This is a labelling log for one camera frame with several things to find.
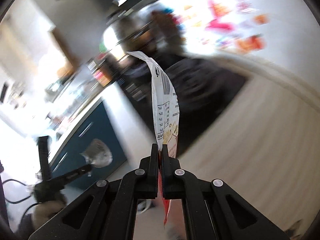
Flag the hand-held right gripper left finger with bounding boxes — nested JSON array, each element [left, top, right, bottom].
[[28, 143, 160, 240]]

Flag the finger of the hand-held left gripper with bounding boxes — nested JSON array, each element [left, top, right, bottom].
[[58, 164, 92, 186]]

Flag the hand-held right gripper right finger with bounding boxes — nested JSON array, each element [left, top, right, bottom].
[[161, 144, 291, 240]]

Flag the clear plastic wrapper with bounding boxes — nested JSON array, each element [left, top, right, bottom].
[[79, 139, 113, 168]]

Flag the white red snack packet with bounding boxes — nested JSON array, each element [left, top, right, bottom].
[[126, 51, 180, 227]]

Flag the person's left forearm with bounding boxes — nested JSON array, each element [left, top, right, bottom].
[[19, 200, 67, 238]]

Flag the blue kitchen cabinet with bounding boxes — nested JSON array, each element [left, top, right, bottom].
[[49, 97, 128, 188]]

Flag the black gas stove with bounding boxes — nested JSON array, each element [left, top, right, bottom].
[[117, 55, 248, 155]]

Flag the steel steamer pot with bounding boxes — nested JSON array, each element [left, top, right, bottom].
[[110, 10, 188, 63]]

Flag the black cable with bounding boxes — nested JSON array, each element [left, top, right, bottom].
[[4, 179, 38, 205]]

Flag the colourful wall stickers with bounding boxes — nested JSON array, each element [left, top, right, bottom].
[[160, 0, 270, 54]]

